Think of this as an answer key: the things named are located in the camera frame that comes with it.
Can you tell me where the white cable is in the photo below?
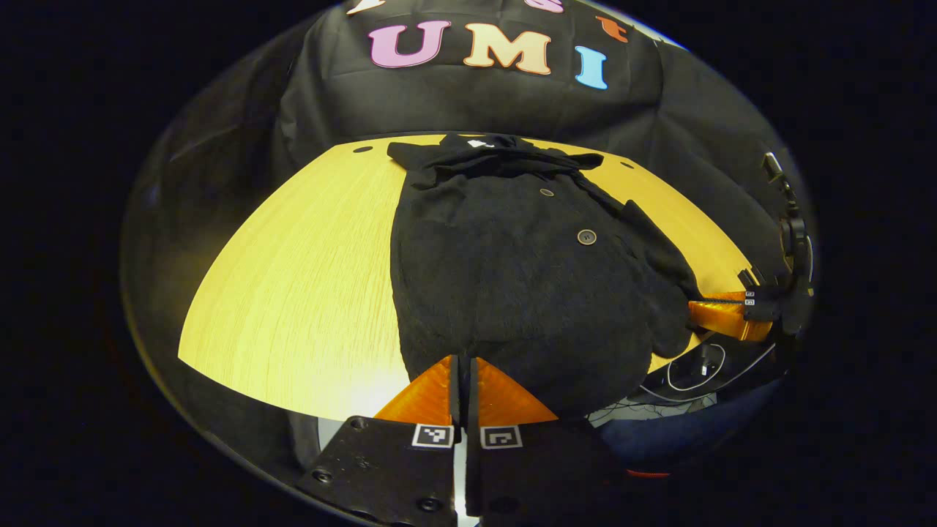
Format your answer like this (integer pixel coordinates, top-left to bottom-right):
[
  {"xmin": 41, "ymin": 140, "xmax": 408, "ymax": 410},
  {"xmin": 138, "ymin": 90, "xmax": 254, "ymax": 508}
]
[{"xmin": 638, "ymin": 343, "xmax": 778, "ymax": 405}]

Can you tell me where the black backdrop cloth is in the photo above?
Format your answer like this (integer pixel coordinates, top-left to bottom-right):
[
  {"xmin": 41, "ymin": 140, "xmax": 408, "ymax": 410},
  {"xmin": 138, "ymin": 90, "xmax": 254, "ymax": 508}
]
[{"xmin": 123, "ymin": 0, "xmax": 815, "ymax": 469}]

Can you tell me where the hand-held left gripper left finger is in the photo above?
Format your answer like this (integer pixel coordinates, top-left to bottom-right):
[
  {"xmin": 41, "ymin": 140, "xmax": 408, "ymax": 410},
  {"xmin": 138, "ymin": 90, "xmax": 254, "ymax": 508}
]
[{"xmin": 296, "ymin": 355, "xmax": 463, "ymax": 527}]

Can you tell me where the black buttoned garment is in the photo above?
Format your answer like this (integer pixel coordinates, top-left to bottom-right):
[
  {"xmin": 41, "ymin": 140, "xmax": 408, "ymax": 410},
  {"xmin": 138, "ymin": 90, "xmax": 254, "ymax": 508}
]
[{"xmin": 387, "ymin": 132, "xmax": 705, "ymax": 421}]

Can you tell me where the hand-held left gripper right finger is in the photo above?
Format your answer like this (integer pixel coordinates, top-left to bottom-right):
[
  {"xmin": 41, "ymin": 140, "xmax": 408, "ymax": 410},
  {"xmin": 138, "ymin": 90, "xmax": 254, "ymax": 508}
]
[{"xmin": 466, "ymin": 356, "xmax": 632, "ymax": 525}]

